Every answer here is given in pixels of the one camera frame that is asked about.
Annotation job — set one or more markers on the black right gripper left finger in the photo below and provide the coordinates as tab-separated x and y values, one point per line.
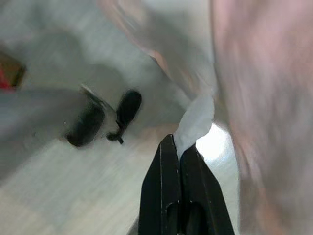
161	191

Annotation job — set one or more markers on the pink patterned pillow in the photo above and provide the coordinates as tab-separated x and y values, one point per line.
269	98

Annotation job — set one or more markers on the small white sock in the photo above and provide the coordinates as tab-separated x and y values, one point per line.
195	122

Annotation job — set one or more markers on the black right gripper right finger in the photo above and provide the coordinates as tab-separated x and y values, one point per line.
203	195

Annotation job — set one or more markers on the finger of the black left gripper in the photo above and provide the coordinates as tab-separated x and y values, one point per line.
128	107

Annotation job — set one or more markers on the brown red box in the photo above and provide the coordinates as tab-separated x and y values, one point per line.
9	73

